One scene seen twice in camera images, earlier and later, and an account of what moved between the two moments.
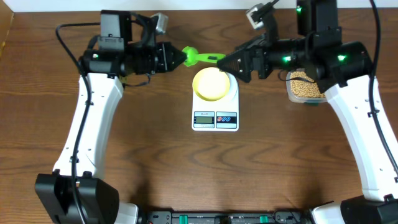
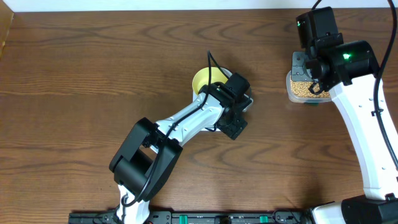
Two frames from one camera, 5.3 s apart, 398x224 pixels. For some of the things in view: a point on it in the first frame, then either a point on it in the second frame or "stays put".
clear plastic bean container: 299,91 stays put
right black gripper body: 282,55 -> 298,72
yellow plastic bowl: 211,84 stays put
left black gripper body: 143,59 -> 231,126
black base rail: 226,218 stays put
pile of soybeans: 303,88 stays put
